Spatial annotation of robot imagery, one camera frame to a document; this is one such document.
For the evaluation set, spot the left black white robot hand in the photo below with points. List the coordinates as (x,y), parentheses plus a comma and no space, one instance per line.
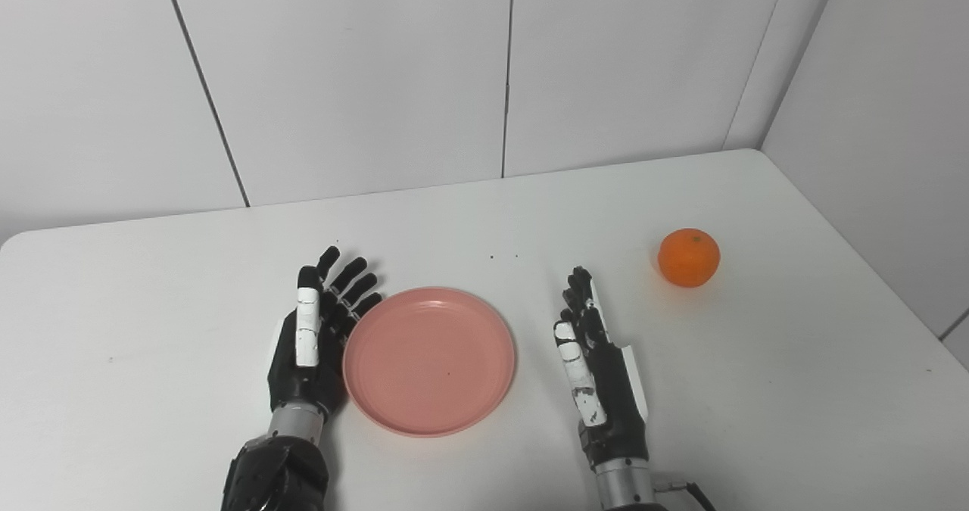
(299,375)

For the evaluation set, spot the pink round plate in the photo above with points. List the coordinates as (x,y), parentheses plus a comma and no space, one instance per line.
(429,361)

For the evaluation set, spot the orange fruit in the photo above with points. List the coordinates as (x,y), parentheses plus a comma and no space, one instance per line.
(688,258)

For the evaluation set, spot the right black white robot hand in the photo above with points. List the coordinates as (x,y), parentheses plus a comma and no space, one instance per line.
(609,397)

